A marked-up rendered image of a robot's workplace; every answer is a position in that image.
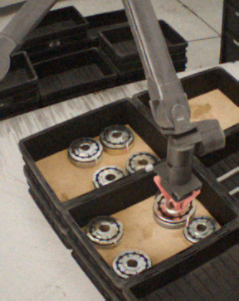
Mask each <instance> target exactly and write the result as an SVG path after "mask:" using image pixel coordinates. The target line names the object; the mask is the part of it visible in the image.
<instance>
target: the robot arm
mask: <svg viewBox="0 0 239 301"><path fill-rule="evenodd" d="M58 1H59V0H27V2H25V4H24V5H23V6H22V7H21V8H20V10H19V11H18V12H17V13H16V15H15V16H14V17H13V18H12V19H11V21H10V22H9V23H8V24H7V25H6V26H5V27H4V28H3V30H2V31H1V33H0V82H1V80H2V79H3V78H4V77H5V75H6V74H7V73H8V71H9V68H10V57H9V56H14V55H15V54H16V53H17V51H18V49H19V48H20V47H21V45H22V43H23V42H24V41H25V40H26V39H27V38H28V37H29V36H30V35H31V34H32V31H33V30H34V29H35V27H36V26H37V25H38V24H39V22H41V20H42V19H43V18H44V17H45V16H46V14H47V13H48V12H49V11H50V10H51V8H52V7H54V5H55V4H56V3H57V2H58ZM122 3H123V5H124V11H125V14H126V17H127V19H128V21H129V26H130V28H131V31H132V34H133V37H134V41H135V44H136V46H137V49H138V53H139V57H140V60H141V62H142V66H143V68H144V71H145V74H146V78H147V86H148V91H149V96H150V99H151V100H149V104H150V107H151V110H152V114H153V117H154V121H155V122H156V123H157V124H158V125H159V127H160V130H161V131H162V134H170V135H169V136H168V149H167V161H166V163H162V164H160V165H158V166H156V167H154V173H156V174H157V175H158V176H156V177H154V181H155V183H156V184H157V185H158V186H159V188H160V190H161V192H162V193H163V194H164V198H165V199H166V200H167V199H168V198H170V197H172V198H171V200H172V202H173V204H174V207H175V209H176V211H177V213H178V214H179V213H180V212H182V211H183V210H184V209H185V207H186V206H187V205H188V203H189V202H190V201H191V200H192V199H193V198H194V197H196V196H197V195H198V194H199V192H200V189H201V188H202V183H201V182H200V181H199V180H198V178H197V177H195V176H194V175H193V174H192V168H193V159H194V153H195V152H196V153H197V155H199V156H202V155H205V154H208V153H211V152H214V151H216V150H218V149H221V148H224V147H225V137H224V132H223V130H222V127H221V126H220V125H219V122H218V120H217V119H203V120H200V121H196V122H195V121H194V122H192V123H191V122H190V119H191V110H190V107H189V104H188V99H187V96H186V93H183V87H182V85H181V82H180V79H179V78H178V76H177V73H176V71H175V69H174V66H173V64H172V62H171V59H170V56H169V53H168V48H167V45H166V42H165V40H164V37H163V35H162V32H161V29H160V26H159V22H158V19H157V17H156V14H155V11H154V7H153V4H152V2H151V0H122ZM185 200H186V201H185ZM183 201H185V202H184V203H183V206H182V207H180V204H181V203H182V202H183Z"/></svg>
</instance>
